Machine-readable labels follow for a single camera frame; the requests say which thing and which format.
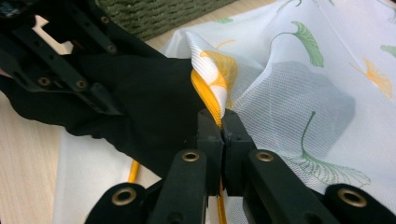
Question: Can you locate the woven rope basket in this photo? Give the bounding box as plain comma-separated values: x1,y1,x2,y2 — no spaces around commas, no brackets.
94,0,241,42

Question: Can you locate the black cloth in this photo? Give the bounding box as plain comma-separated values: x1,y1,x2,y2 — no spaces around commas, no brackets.
0,53,207,179

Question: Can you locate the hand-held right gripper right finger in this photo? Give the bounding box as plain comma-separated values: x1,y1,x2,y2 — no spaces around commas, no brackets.
220,108,257,198

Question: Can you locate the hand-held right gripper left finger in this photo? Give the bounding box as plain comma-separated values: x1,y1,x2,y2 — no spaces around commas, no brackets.
195,108,226,198

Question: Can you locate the white leaf-print mesh laundry bag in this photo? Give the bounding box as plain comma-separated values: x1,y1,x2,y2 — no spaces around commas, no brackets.
52,0,396,224

